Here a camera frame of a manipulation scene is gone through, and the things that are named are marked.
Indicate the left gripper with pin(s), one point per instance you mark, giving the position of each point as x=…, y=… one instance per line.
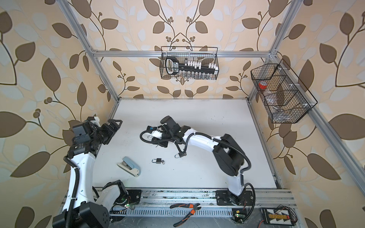
x=110, y=132

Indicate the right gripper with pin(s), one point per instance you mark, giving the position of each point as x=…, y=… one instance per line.
x=159, y=142

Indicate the black padlock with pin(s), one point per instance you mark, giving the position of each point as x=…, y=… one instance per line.
x=180, y=155
x=158, y=161

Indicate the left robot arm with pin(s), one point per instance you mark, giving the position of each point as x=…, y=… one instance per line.
x=81, y=210

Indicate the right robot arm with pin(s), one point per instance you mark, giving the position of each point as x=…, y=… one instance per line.
x=231, y=159

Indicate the black white tool in basket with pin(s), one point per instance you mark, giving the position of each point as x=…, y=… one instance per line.
x=173, y=67

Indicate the red cap item in basket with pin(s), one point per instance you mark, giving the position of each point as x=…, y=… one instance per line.
x=263, y=85

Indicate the black power board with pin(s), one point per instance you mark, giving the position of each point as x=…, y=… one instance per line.
x=279, y=216

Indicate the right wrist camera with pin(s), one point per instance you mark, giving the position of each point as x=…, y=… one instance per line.
x=154, y=132

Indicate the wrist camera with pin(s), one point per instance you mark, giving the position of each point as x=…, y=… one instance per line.
x=154, y=132
x=95, y=120

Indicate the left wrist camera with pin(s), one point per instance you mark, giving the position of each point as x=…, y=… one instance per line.
x=95, y=120

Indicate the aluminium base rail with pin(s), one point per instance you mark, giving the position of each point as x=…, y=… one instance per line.
x=156, y=202

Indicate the back wire basket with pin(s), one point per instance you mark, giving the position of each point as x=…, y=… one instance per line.
x=203, y=54

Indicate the wire basket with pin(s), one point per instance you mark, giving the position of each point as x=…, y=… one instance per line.
x=203, y=54
x=287, y=99

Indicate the right wire basket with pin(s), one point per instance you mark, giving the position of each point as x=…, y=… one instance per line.
x=287, y=99

